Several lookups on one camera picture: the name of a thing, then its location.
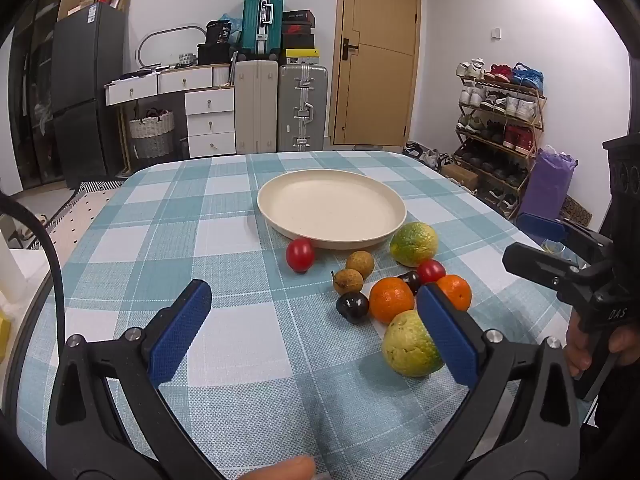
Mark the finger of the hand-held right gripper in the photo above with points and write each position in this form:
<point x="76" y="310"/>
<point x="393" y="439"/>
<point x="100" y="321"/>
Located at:
<point x="540" y="265"/>
<point x="542" y="227"/>

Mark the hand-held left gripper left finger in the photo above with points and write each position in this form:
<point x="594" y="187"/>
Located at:
<point x="182" y="325"/>

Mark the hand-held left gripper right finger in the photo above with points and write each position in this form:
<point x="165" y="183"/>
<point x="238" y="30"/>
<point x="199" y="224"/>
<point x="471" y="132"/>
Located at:
<point x="447" y="330"/>

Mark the small orange tangerine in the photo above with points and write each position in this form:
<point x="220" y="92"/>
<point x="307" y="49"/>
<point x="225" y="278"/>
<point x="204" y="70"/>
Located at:
<point x="456" y="292"/>

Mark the yellow-green citrus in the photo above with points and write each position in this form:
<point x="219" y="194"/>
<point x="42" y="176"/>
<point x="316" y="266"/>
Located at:
<point x="407" y="345"/>

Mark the round red tomato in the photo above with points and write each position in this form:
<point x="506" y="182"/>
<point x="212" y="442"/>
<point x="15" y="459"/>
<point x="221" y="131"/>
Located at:
<point x="431" y="271"/>

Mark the small dark plum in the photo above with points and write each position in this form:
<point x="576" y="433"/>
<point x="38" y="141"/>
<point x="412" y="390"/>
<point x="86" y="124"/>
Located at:
<point x="410" y="281"/>

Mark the large orange tangerine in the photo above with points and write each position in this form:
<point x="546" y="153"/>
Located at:
<point x="391" y="300"/>

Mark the green mottled orange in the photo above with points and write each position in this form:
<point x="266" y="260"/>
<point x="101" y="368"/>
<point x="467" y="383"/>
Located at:
<point x="414" y="244"/>

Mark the large dark plum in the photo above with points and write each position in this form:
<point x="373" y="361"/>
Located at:
<point x="352" y="306"/>

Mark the brown longan with stem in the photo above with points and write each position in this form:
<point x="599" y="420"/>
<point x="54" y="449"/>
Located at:
<point x="347" y="281"/>

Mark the oval red tomato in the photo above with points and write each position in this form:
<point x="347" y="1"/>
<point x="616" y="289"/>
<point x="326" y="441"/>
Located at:
<point x="300" y="255"/>

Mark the cream round plate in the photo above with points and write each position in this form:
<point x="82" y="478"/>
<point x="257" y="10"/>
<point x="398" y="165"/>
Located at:
<point x="330" y="207"/>

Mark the person's right hand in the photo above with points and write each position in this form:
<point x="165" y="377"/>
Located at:
<point x="579" y="352"/>

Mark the person's left hand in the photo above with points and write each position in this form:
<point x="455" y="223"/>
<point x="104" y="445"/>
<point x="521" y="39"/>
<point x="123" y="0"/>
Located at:
<point x="280" y="469"/>

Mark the brown patterned box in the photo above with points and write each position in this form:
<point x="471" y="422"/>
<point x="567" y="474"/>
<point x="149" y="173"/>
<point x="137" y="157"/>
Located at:
<point x="577" y="210"/>

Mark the purple bag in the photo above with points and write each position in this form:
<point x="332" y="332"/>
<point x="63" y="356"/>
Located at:
<point x="547" y="185"/>

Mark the shoe rack with shoes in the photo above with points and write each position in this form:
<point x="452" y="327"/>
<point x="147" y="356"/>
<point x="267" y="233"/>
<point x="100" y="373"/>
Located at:
<point x="517" y="137"/>

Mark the small cardboard box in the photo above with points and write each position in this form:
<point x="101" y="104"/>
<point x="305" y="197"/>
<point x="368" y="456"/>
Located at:
<point x="462" y="175"/>

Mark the wooden shoe rack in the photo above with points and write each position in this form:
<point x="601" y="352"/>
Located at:
<point x="537" y="120"/>

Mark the black white sneaker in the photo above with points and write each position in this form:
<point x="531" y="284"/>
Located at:
<point x="412" y="149"/>
<point x="437" y="159"/>

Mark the patterned floor rug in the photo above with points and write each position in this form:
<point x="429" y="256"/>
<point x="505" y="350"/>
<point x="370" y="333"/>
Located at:
<point x="80" y="210"/>

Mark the white plastic object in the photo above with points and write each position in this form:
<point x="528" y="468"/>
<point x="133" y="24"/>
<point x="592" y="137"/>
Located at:
<point x="12" y="270"/>

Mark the white grey wicker basket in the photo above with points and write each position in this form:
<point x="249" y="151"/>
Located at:
<point x="151" y="132"/>

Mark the white drawer dresser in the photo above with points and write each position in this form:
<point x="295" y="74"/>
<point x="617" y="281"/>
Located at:
<point x="200" y="105"/>

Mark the beige suitcase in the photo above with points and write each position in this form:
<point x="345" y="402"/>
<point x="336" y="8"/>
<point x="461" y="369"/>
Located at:
<point x="256" y="110"/>

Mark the wooden door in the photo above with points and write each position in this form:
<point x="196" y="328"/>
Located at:
<point x="377" y="60"/>

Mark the silver suitcase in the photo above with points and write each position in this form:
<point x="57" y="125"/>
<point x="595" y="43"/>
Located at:
<point x="302" y="110"/>

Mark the black refrigerator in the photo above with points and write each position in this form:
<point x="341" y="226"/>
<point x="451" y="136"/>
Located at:
<point x="85" y="85"/>

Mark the dark glass cabinet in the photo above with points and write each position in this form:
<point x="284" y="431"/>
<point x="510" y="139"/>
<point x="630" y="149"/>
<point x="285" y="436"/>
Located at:
<point x="32" y="100"/>

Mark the black storage box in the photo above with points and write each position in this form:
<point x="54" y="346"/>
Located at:
<point x="212" y="54"/>

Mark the white oval hoop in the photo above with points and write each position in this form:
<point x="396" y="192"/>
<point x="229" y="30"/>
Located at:
<point x="145" y="42"/>

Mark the yellow black shoe box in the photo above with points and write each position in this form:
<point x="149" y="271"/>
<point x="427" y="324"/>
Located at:
<point x="299" y="56"/>

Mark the black printed bag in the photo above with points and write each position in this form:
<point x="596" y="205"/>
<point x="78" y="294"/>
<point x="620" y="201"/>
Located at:
<point x="218" y="32"/>

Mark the blue plastic bag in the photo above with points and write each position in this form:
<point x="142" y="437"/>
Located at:
<point x="234" y="22"/>

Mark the teal suitcase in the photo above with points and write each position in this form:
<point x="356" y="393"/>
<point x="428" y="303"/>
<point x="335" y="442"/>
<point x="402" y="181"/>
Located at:
<point x="262" y="15"/>

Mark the black red shoe box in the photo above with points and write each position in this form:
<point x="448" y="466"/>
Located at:
<point x="298" y="19"/>

